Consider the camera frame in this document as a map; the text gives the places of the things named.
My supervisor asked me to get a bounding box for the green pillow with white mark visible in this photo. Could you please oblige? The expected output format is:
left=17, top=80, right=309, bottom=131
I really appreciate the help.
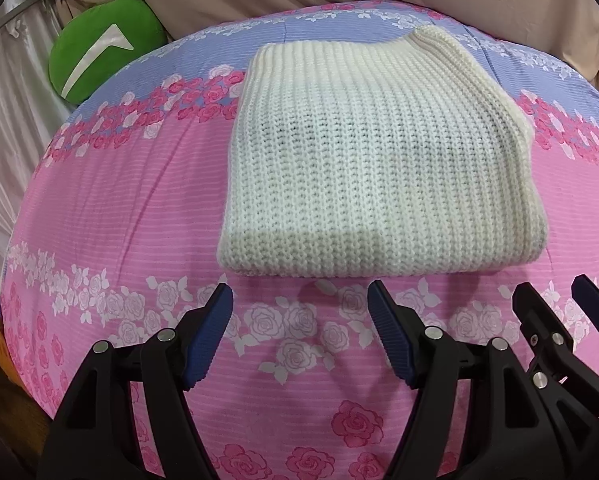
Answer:
left=48, top=0, right=168, bottom=107

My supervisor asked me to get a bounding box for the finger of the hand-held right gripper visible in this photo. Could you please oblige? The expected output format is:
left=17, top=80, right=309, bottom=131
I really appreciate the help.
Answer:
left=512, top=282, right=599, bottom=431
left=571, top=274, right=599, bottom=343

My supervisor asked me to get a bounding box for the silver satin curtain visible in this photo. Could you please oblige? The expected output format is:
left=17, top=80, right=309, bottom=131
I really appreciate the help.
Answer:
left=0, top=0, right=80, bottom=301

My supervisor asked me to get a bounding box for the white red knitted sweater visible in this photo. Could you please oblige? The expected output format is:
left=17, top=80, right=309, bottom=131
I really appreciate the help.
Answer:
left=216, top=25, right=550, bottom=279

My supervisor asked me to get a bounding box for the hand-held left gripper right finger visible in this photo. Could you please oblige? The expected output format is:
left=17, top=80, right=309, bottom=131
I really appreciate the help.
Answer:
left=367, top=280, right=599, bottom=480

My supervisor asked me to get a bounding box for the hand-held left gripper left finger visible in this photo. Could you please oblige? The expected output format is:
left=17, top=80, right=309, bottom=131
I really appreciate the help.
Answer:
left=37, top=282, right=234, bottom=480

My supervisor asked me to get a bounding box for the pink blue floral blanket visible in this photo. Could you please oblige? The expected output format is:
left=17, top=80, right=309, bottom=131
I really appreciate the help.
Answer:
left=0, top=0, right=599, bottom=480

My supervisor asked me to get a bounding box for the brown cloth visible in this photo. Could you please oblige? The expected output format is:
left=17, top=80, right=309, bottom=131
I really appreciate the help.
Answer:
left=0, top=380, right=55, bottom=480

